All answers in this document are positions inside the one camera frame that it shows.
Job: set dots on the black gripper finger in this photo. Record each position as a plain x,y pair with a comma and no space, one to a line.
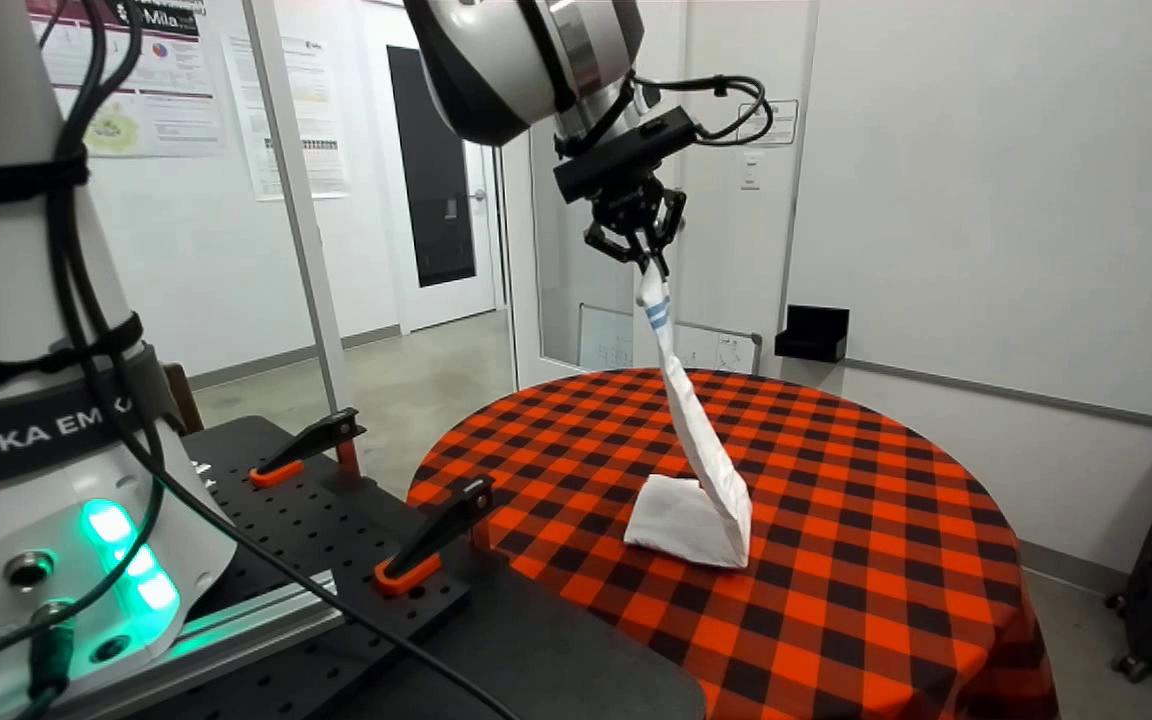
665,243
615,243

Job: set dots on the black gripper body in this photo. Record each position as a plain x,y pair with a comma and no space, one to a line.
634,201

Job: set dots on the white towel with blue stripes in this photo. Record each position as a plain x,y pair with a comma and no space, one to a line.
703,506

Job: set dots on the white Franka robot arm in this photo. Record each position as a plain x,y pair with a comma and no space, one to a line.
1,266

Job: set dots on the white door with glass pane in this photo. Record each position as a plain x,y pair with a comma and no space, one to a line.
560,266

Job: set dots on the small leaning whiteboard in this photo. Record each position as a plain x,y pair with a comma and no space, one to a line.
723,349

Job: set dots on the white door with dark window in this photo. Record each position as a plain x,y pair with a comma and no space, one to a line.
429,201

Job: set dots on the red black plaid tablecloth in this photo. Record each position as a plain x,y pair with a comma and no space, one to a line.
868,506

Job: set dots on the black clamp with orange tips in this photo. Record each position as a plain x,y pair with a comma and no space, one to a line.
439,535
316,438

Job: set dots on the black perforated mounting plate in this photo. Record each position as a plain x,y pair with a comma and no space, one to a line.
322,512

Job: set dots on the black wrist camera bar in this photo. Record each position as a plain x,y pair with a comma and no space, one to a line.
623,154

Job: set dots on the small white wall notice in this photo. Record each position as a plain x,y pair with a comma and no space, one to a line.
751,175

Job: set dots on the white printed wall sign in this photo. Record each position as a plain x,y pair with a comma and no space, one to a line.
782,127

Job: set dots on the grey metal frame post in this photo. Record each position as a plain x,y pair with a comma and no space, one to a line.
316,295

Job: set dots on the white paper wall poster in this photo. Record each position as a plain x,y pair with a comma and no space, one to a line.
322,133

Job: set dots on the large wall whiteboard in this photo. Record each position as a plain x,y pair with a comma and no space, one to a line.
1003,201

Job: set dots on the colourful wall poster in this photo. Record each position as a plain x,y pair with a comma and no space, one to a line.
161,95

